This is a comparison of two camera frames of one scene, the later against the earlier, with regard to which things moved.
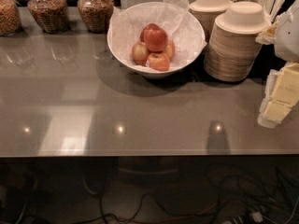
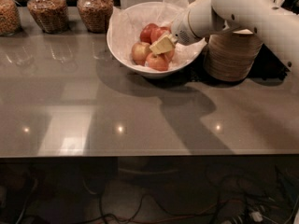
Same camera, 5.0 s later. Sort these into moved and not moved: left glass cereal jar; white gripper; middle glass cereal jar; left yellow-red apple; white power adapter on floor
Moved: white gripper
Not moved: left yellow-red apple; left glass cereal jar; middle glass cereal jar; white power adapter on floor
